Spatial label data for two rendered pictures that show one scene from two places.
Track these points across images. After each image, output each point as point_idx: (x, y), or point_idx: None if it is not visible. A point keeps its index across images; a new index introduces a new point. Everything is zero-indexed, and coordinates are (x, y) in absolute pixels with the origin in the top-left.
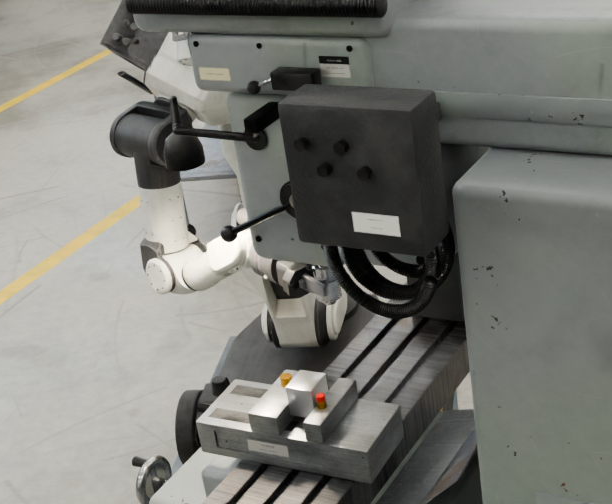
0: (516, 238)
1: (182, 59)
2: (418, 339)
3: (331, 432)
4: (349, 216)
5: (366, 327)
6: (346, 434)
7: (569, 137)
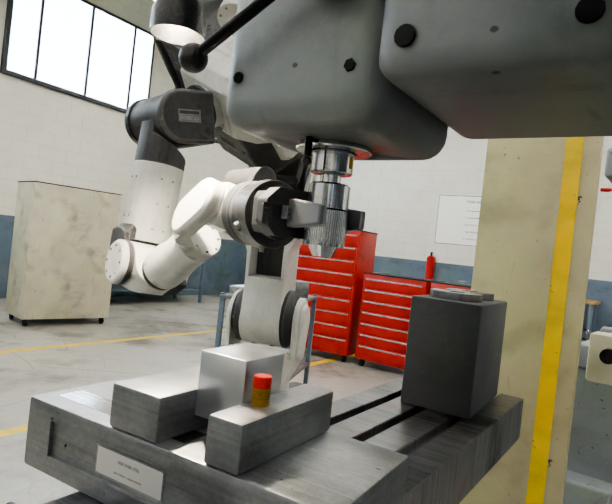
0: None
1: (222, 7)
2: (412, 421)
3: (263, 462)
4: None
5: (344, 399)
6: (293, 473)
7: None
